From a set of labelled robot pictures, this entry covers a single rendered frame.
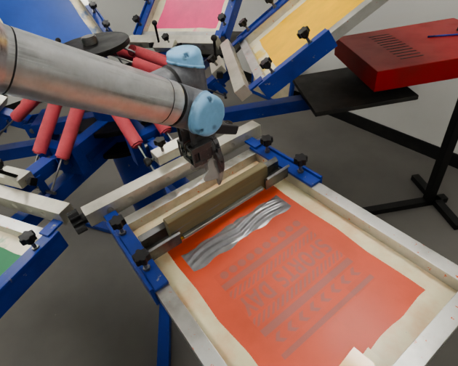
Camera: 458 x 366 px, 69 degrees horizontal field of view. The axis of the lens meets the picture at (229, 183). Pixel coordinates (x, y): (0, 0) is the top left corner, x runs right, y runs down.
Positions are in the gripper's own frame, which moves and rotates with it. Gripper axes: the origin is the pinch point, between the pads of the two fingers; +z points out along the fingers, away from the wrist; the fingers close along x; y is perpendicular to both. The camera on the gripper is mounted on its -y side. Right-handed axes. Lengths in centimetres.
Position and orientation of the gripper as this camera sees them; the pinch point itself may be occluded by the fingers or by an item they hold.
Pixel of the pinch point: (215, 175)
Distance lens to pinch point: 92.4
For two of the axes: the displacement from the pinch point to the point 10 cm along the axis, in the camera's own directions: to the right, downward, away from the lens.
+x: 6.0, 4.7, -6.5
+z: 1.2, 7.5, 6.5
